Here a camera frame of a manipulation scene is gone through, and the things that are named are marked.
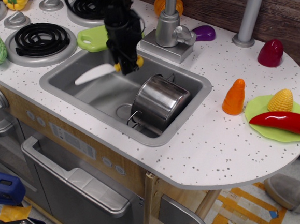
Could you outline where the orange toy pumpkin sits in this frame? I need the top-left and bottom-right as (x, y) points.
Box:
(153, 0), (184, 17)

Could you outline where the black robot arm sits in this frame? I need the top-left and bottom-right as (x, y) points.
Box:
(91, 0), (142, 75)

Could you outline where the white knife yellow handle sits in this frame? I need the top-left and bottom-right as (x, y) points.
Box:
(75, 63), (121, 86)

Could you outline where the grey stove knob rear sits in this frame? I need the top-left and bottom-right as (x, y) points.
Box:
(39, 0), (64, 12)

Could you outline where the blue clamp tool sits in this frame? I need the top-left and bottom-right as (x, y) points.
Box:
(0, 172), (26, 206)

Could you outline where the yellow toy corn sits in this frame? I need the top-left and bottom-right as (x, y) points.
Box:
(267, 89), (294, 112)

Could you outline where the red toy chili pepper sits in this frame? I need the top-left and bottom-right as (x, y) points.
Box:
(249, 111), (300, 135)

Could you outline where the dark red toy fruit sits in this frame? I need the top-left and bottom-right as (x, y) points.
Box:
(257, 39), (284, 68)

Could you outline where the grey metal pole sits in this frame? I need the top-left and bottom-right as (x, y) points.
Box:
(232, 0), (262, 48)

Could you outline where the silver toy faucet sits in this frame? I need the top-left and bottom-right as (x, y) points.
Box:
(140, 0), (197, 64)

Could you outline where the green cutting board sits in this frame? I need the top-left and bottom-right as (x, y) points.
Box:
(77, 25), (144, 57)

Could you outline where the grey stove knob front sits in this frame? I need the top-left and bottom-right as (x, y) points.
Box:
(4, 11), (31, 30)

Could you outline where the purple toy eggplant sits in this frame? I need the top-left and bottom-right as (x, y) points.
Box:
(192, 25), (216, 41)

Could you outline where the grey stove knob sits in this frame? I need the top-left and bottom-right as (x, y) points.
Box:
(4, 11), (31, 30)
(39, 0), (64, 12)

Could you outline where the light green plate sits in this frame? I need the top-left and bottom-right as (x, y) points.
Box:
(244, 95), (300, 142)

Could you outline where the grey toy sink basin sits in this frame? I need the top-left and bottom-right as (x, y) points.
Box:
(40, 50), (212, 146)

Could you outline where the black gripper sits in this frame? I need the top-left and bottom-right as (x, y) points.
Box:
(104, 9), (142, 75)

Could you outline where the grey shoe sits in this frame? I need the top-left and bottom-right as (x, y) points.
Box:
(264, 174), (300, 214)

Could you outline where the steel pot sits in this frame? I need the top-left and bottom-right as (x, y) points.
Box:
(127, 74), (192, 136)

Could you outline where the grey oven door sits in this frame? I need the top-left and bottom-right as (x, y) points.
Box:
(21, 137), (144, 224)

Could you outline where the orange toy carrot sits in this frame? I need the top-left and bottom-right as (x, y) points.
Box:
(222, 79), (245, 115)

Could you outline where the black front stove coil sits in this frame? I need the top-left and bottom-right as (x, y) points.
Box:
(15, 23), (71, 57)

